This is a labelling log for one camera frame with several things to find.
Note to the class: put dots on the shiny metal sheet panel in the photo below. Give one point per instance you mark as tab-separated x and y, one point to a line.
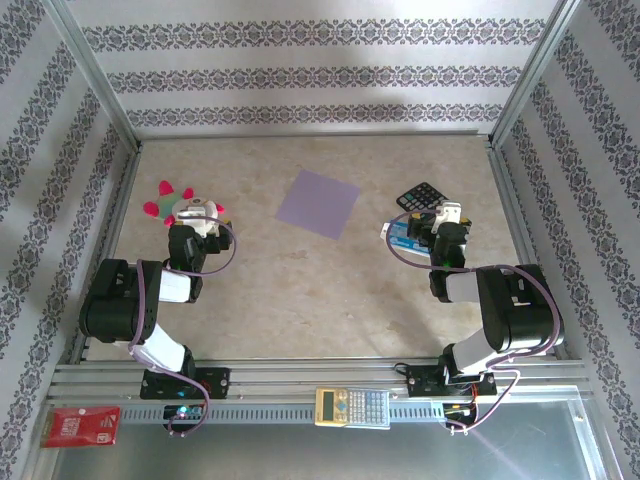
300	455

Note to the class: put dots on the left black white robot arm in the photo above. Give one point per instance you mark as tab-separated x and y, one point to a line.
110	310

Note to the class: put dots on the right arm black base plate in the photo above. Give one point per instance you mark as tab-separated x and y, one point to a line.
417	382

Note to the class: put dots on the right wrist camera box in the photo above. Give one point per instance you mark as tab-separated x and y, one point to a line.
450	212

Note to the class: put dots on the wide aluminium base rail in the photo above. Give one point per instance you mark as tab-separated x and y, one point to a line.
310	372

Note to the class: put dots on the blue white cardboard box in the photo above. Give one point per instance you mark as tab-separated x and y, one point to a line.
400	236

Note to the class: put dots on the black desk calculator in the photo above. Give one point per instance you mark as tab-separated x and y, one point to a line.
420	197

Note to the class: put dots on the thin aluminium frame rail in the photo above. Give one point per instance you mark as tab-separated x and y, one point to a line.
310	135

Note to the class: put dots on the red foil packet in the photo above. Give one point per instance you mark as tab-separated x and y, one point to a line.
80	427

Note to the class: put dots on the yellow grey scientific calculator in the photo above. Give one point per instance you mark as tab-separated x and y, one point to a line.
350	407

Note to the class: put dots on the small circuit board with LED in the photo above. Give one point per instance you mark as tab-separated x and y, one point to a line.
182	411

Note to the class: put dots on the plush toy with pink feet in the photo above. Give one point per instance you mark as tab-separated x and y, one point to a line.
165	205

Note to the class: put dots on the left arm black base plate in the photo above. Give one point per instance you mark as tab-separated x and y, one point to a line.
220	382

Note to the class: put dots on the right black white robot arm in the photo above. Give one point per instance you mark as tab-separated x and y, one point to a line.
520	320

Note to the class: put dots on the aluminium frame post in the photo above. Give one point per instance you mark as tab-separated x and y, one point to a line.
95	75
532	75

